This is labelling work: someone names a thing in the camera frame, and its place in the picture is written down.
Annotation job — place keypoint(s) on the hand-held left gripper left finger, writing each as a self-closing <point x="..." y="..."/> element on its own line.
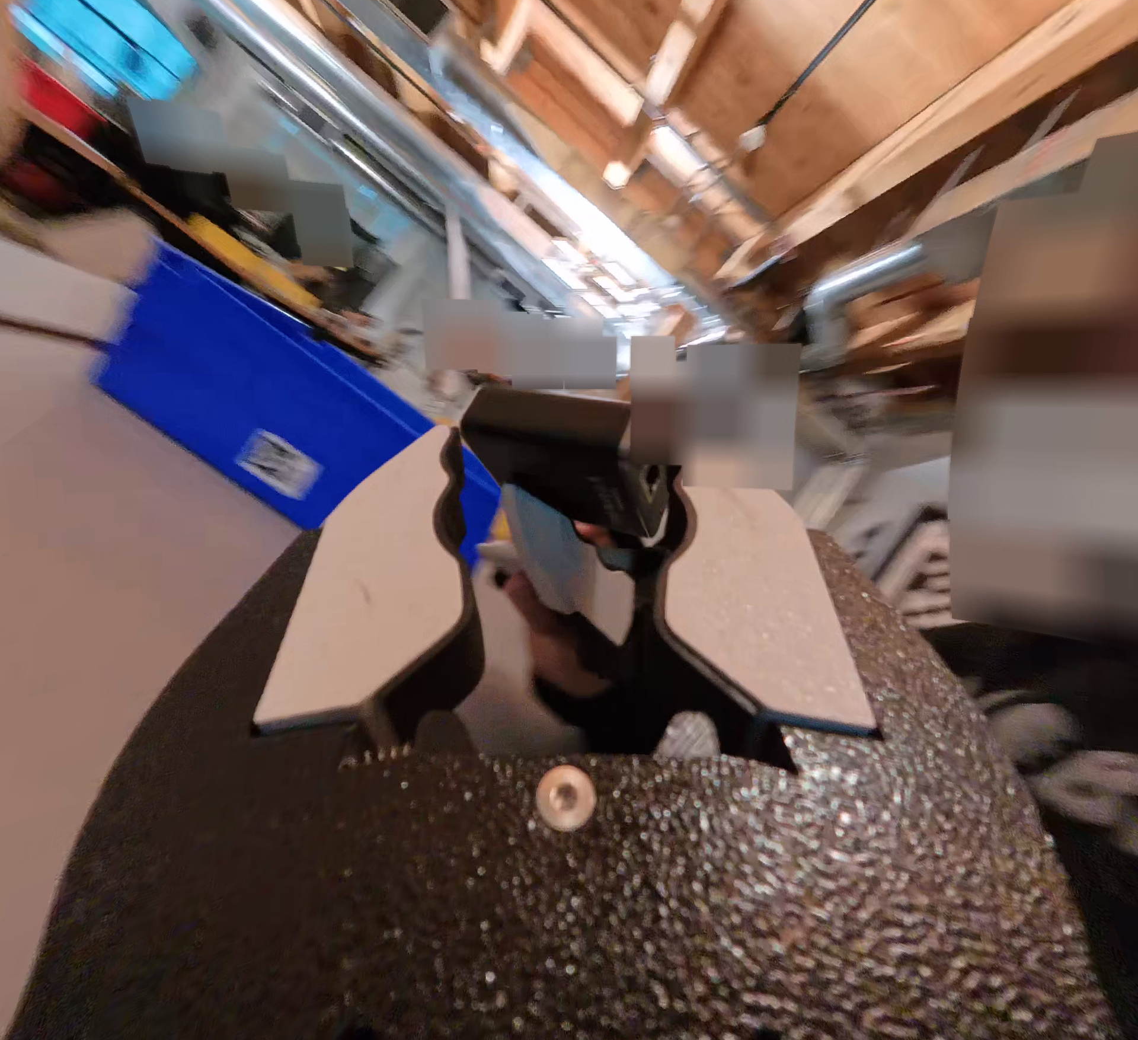
<point x="373" y="596"/>

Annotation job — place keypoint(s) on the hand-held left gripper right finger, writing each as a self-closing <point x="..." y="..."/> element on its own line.
<point x="764" y="614"/>

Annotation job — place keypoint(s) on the black network adapter box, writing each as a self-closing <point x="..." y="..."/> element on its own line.
<point x="551" y="445"/>

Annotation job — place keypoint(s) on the blue plastic bin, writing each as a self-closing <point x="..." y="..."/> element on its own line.
<point x="265" y="383"/>

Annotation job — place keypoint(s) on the grey desk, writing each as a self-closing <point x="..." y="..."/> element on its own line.
<point x="106" y="568"/>

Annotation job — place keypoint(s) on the person's right hand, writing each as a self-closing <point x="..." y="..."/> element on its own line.
<point x="569" y="658"/>

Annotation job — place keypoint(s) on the person's black white jacket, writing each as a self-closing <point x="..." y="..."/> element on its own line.
<point x="1022" y="667"/>

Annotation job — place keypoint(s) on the silver ventilation duct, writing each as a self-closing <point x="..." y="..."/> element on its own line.
<point x="355" y="107"/>

